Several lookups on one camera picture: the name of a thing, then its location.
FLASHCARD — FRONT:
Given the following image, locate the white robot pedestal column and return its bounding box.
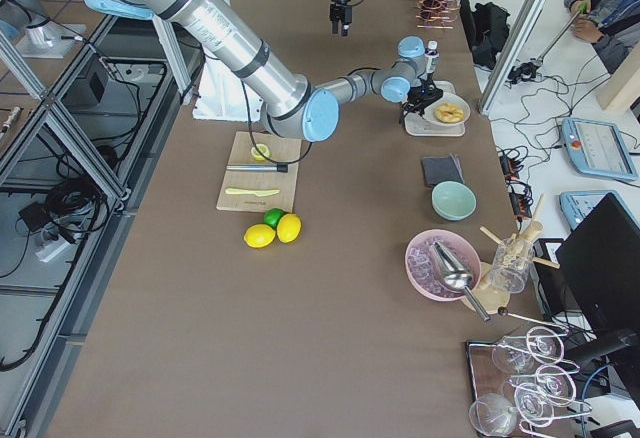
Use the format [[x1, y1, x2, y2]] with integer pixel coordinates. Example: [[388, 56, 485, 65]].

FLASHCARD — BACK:
[[191, 0, 269, 123]]

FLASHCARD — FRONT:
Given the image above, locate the half lemon slice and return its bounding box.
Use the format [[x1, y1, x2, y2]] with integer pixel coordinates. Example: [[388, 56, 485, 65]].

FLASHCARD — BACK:
[[250, 143, 271, 162]]

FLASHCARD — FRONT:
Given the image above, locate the dark tea bottle on tray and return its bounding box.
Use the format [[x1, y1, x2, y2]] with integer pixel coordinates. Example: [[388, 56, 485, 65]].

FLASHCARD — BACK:
[[422, 40, 439, 88]]

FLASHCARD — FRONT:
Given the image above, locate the blue teach pendant lower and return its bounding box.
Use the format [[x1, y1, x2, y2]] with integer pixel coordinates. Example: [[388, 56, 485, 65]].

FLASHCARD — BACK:
[[559, 190, 620, 230]]

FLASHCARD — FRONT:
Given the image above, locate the metal ice scoop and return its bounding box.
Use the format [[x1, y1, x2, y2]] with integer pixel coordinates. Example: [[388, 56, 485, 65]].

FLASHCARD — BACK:
[[431, 242, 491, 322]]

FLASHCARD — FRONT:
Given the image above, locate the blue teach pendant upper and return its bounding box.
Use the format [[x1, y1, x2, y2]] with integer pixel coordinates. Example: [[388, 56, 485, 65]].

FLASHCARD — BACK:
[[561, 117, 639, 181]]

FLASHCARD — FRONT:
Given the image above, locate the person seated in background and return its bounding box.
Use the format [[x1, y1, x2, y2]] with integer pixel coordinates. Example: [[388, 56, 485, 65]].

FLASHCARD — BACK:
[[564, 0, 639, 74]]

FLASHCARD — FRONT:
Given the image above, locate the twisted glazed donut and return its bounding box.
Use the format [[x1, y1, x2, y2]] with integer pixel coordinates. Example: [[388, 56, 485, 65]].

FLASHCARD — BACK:
[[434, 103, 465, 124]]

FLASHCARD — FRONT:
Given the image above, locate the white round plate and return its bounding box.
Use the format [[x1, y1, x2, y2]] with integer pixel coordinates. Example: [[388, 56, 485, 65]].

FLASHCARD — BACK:
[[423, 92, 471, 127]]

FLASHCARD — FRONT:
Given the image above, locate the wine glass rack tray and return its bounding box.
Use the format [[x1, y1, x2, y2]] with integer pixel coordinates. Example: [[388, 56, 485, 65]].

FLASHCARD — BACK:
[[465, 323, 592, 437]]

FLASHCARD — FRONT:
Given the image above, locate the cream rabbit tray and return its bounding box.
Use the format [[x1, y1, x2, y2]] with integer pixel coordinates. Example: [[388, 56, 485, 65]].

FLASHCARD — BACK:
[[404, 80, 466, 137]]

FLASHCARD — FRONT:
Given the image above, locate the pink bowl of ice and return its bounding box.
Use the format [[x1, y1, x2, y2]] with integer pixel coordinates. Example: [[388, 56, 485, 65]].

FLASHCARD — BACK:
[[405, 229, 481, 302]]

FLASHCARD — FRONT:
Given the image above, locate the yellow lemon far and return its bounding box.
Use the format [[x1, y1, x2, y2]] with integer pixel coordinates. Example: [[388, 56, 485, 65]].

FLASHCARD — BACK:
[[276, 213, 302, 243]]

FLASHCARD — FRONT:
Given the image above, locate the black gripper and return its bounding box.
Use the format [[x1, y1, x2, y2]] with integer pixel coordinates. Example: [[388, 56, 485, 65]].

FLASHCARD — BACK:
[[399, 78, 444, 123], [329, 0, 353, 37]]

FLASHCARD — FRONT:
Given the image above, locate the yellow lemon near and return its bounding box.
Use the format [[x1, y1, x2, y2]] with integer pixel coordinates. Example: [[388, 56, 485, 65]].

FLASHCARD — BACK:
[[243, 223, 276, 249]]

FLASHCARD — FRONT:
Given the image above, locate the copper wire bottle rack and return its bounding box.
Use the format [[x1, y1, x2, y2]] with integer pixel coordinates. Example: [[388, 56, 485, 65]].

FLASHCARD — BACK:
[[416, 0, 460, 30]]

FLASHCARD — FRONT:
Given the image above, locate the wooden cutting board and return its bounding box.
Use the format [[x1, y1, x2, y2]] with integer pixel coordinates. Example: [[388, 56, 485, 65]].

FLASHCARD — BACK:
[[216, 131, 302, 213]]

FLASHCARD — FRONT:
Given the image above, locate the blue teach pendant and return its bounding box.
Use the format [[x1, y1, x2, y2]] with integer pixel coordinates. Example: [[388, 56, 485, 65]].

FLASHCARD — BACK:
[[561, 117, 639, 181], [559, 190, 620, 230]]

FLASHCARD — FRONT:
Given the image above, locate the aluminium frame post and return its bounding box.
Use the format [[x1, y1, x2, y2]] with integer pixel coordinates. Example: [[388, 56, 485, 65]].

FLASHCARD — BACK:
[[478, 0, 546, 117]]

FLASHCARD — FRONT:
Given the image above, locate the green lime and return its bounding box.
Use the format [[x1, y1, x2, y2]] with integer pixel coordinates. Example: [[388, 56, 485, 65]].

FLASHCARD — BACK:
[[263, 208, 286, 229]]

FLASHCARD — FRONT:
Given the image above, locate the mint green bowl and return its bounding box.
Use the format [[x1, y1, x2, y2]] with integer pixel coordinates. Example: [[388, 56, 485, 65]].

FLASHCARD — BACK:
[[431, 181, 477, 221]]

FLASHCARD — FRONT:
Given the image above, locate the clear glass mug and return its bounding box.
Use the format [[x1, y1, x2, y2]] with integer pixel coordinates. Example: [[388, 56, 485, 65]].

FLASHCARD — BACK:
[[489, 237, 533, 294]]

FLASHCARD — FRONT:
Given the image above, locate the yellow plastic knife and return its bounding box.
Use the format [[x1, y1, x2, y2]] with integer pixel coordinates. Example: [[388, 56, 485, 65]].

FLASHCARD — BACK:
[[224, 187, 280, 197]]

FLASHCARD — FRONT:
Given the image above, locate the yellow lemon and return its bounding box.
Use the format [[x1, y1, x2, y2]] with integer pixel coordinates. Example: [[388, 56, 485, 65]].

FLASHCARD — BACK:
[[276, 213, 302, 243], [243, 223, 276, 249]]

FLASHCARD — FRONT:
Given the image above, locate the black monitor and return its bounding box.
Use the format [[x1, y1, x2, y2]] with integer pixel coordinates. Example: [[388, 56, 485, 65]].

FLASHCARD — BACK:
[[557, 193, 639, 332]]

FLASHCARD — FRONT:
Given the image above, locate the grey folded cloth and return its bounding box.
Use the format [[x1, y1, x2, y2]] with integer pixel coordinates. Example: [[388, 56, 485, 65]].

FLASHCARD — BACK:
[[421, 154, 465, 187]]

